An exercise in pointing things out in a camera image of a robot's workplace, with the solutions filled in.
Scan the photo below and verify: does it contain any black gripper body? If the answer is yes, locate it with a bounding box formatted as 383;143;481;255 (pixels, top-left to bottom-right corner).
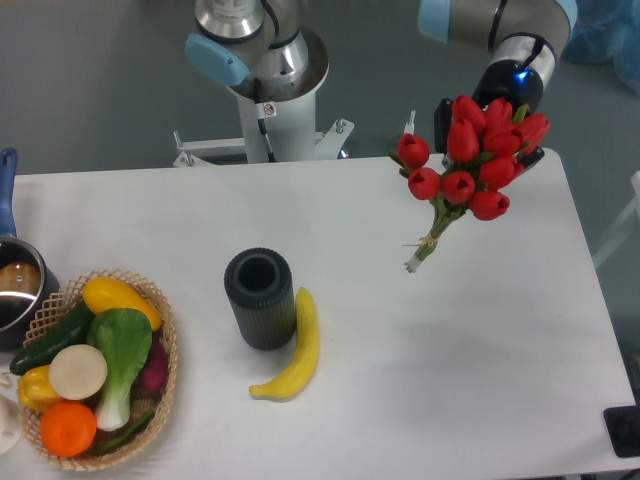
433;98;453;153

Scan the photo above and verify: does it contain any green bok choy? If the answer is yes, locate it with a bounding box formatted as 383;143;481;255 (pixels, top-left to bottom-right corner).
87;308;152;432

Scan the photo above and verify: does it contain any woven wicker basket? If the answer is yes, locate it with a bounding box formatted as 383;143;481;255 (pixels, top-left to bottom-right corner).
20;269;178;472

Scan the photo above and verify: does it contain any blue handled saucepan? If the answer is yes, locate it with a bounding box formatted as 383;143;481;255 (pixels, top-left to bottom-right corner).
1;148;59;351

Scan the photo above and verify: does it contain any white round radish slice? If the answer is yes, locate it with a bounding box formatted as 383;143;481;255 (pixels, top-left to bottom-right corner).
48;344;108;400

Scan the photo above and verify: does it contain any yellow squash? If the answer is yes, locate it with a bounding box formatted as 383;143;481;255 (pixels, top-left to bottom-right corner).
82;277;163;331

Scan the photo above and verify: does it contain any green chili pepper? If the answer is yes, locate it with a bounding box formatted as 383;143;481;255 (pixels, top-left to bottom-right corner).
94;410;155;456

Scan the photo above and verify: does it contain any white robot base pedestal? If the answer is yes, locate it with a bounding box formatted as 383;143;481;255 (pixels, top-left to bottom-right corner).
185;1;354;163

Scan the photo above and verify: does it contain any orange fruit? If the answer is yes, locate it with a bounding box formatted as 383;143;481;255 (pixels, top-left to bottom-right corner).
39;402;97;457

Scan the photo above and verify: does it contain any blue plastic cover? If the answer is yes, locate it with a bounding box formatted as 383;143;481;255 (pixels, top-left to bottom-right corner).
563;0;639;95

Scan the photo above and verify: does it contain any yellow bell pepper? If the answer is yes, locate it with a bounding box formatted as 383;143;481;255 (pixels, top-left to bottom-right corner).
18;365;62;413

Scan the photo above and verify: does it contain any dark grey ribbed vase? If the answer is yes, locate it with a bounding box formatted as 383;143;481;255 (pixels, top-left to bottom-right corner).
224;247;297;351

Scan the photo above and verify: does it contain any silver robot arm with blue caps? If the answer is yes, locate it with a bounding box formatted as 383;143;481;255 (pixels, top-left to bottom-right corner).
417;0;578;113

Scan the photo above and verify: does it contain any dark green cucumber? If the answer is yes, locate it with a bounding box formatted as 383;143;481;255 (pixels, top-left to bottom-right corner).
9;301;94;376

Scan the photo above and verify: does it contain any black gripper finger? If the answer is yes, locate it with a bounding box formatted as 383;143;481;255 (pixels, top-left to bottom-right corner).
518;147;545;171

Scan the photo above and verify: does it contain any black device at table edge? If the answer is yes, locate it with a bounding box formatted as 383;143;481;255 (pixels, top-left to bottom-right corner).
603;405;639;458

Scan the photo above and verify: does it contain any red tulip bouquet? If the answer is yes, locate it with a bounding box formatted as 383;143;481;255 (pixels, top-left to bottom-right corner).
389;95;551;273

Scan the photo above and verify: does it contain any yellow banana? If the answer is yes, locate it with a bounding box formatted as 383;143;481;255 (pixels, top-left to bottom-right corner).
249;287;320;402

